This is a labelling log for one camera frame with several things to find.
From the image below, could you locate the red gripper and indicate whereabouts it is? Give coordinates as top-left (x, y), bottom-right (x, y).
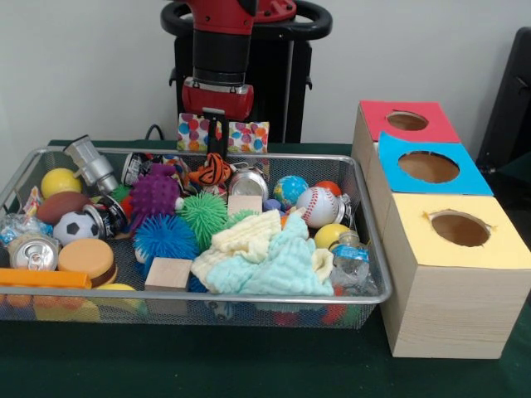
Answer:
top-left (181, 76), bottom-right (255, 161)

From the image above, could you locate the orange striped tiger plush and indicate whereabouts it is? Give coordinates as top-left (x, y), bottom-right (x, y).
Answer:
top-left (188, 152), bottom-right (233, 187)

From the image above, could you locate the shallow mesh bin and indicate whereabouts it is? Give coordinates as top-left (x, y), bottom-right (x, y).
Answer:
top-left (0, 147), bottom-right (394, 332)

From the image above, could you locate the wooden three-hole box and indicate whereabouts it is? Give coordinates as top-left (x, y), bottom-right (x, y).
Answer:
top-left (350, 100), bottom-right (531, 360)

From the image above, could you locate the green spiky ball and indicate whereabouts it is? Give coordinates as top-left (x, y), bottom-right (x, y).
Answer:
top-left (226, 209), bottom-right (258, 225)
top-left (178, 192), bottom-right (229, 252)

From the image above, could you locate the purple knobbly toy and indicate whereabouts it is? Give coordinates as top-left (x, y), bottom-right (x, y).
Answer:
top-left (129, 163), bottom-right (182, 231)

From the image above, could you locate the pale yellow muslin cloth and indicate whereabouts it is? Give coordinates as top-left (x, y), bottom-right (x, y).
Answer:
top-left (190, 208), bottom-right (335, 291)

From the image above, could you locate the blue spiky ball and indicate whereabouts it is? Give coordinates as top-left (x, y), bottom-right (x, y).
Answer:
top-left (133, 213), bottom-right (200, 266)

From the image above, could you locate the white baseball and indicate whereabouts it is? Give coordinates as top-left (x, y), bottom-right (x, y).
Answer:
top-left (296, 186), bottom-right (339, 229)

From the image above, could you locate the teal muslin cloth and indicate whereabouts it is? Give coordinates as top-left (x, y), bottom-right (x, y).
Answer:
top-left (206, 213), bottom-right (335, 296)

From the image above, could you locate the yellow ball with black band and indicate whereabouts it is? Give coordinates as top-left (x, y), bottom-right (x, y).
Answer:
top-left (314, 223), bottom-right (352, 250)

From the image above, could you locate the plain yellow ball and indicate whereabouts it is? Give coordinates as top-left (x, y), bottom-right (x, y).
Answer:
top-left (40, 167), bottom-right (83, 199)

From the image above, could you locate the brown toy football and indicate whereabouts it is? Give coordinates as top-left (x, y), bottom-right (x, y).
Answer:
top-left (37, 191), bottom-right (92, 226)

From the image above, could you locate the orange foam disc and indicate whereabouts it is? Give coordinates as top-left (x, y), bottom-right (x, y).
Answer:
top-left (57, 238), bottom-right (118, 288)

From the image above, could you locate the orange toy brick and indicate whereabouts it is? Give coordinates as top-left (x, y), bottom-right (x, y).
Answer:
top-left (0, 268), bottom-right (92, 290)

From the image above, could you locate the dark green table cloth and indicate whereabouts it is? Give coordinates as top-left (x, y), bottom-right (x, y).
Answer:
top-left (0, 138), bottom-right (531, 398)

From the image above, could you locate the black upright panel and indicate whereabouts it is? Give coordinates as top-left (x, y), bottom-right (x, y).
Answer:
top-left (475, 27), bottom-right (531, 175)

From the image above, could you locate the dark green side-table cloth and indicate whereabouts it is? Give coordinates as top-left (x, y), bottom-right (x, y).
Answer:
top-left (493, 155), bottom-right (531, 200)

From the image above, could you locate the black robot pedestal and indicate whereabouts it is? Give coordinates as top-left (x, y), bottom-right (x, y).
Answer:
top-left (160, 0), bottom-right (333, 144)

